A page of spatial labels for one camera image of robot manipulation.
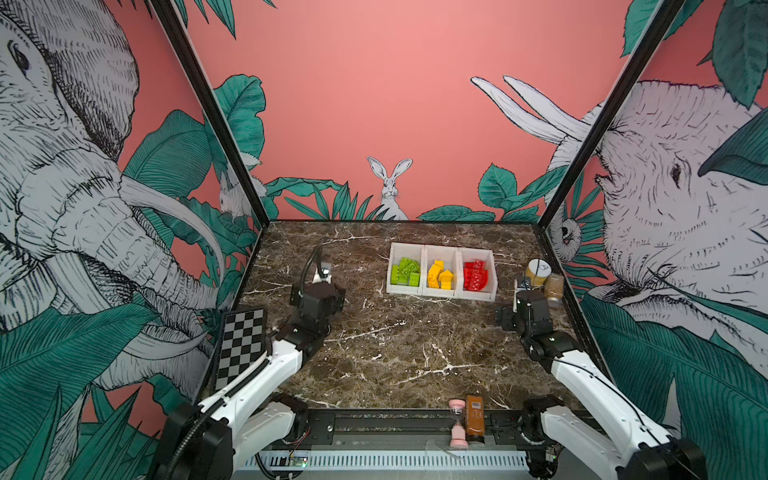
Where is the red arch lego piece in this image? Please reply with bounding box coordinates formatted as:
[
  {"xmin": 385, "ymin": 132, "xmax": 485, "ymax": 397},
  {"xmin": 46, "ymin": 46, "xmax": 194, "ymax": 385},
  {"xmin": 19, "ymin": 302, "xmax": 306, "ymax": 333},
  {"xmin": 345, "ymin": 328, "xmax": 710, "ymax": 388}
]
[{"xmin": 463, "ymin": 260, "xmax": 489, "ymax": 292}]

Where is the yellow lego brick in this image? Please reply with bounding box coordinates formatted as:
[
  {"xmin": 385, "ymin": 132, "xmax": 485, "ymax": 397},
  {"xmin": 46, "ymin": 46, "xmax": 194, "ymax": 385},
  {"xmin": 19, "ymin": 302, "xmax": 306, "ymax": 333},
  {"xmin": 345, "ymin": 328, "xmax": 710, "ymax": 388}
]
[
  {"xmin": 438, "ymin": 270, "xmax": 454, "ymax": 290},
  {"xmin": 427, "ymin": 260, "xmax": 444, "ymax": 289}
]

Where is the white three-compartment bin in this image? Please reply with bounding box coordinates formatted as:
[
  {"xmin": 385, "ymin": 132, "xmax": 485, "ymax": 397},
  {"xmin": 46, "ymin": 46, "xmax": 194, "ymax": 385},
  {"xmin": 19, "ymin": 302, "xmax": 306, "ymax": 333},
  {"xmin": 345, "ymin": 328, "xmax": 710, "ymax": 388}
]
[{"xmin": 386, "ymin": 243, "xmax": 498, "ymax": 302}]

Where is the long green lego brick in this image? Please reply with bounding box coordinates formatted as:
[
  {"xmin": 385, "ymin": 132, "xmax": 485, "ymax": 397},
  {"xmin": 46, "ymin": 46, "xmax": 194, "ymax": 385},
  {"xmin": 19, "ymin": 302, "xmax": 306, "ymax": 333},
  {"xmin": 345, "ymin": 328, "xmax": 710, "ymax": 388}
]
[{"xmin": 397, "ymin": 258, "xmax": 420, "ymax": 287}]

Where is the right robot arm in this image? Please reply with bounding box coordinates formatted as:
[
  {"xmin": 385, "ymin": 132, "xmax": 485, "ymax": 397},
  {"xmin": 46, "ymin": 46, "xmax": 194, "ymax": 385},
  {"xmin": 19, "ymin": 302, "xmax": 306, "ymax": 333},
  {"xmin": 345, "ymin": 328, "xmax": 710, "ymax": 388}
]
[{"xmin": 496, "ymin": 290, "xmax": 708, "ymax": 479}]

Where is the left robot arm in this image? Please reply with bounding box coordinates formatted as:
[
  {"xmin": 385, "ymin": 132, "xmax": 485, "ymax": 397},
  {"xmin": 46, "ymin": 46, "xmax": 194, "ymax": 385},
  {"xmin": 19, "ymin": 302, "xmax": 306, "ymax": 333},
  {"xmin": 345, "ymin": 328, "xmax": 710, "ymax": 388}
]
[{"xmin": 147, "ymin": 281, "xmax": 346, "ymax": 479}]

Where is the glass spice jar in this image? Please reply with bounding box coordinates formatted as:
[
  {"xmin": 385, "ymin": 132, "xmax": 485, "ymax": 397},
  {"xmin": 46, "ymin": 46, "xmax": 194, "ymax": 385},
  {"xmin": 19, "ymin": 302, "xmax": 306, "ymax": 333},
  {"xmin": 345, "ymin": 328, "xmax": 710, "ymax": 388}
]
[{"xmin": 544, "ymin": 273, "xmax": 565, "ymax": 302}]

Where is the brown rectangular bottle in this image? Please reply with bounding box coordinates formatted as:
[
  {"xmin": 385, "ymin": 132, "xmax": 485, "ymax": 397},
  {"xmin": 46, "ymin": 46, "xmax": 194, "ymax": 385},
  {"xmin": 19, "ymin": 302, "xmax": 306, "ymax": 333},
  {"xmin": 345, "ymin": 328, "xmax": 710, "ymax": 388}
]
[{"xmin": 465, "ymin": 395, "xmax": 485, "ymax": 443}]

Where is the checkerboard calibration plate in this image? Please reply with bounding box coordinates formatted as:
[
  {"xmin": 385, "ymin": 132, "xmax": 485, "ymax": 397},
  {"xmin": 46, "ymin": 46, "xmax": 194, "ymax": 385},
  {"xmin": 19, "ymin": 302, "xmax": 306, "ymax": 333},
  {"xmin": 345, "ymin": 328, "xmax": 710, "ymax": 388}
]
[{"xmin": 215, "ymin": 308, "xmax": 267, "ymax": 390}]

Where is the pink hourglass timer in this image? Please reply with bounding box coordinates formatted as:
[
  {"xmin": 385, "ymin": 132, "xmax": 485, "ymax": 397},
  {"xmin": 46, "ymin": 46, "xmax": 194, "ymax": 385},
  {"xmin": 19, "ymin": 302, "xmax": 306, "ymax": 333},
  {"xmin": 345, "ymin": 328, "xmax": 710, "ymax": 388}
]
[{"xmin": 448, "ymin": 399, "xmax": 469, "ymax": 449}]

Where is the white perforated strip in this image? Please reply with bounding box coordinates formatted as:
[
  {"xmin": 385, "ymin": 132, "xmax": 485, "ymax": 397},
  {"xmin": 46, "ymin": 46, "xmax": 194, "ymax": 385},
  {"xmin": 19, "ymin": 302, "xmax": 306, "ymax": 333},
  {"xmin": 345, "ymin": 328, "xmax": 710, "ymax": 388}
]
[{"xmin": 259, "ymin": 450, "xmax": 529, "ymax": 472}]

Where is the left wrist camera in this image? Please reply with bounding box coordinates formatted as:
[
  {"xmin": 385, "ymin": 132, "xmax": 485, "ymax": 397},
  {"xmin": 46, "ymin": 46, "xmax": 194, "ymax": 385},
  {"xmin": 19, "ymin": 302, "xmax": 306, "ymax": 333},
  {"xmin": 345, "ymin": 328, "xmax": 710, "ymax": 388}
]
[{"xmin": 312, "ymin": 262, "xmax": 332, "ymax": 283}]

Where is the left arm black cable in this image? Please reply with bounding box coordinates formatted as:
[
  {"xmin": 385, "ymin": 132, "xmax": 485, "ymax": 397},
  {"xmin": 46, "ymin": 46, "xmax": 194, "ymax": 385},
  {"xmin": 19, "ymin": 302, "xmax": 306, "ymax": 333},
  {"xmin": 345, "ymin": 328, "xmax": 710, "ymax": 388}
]
[{"xmin": 298, "ymin": 244, "xmax": 328, "ymax": 295}]

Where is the black front rail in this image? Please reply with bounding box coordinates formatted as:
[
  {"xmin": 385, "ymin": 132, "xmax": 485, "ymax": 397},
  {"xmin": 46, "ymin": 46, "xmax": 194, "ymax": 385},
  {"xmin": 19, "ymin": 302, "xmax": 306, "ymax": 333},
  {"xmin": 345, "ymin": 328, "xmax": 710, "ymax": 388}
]
[{"xmin": 269, "ymin": 408, "xmax": 536, "ymax": 449}]

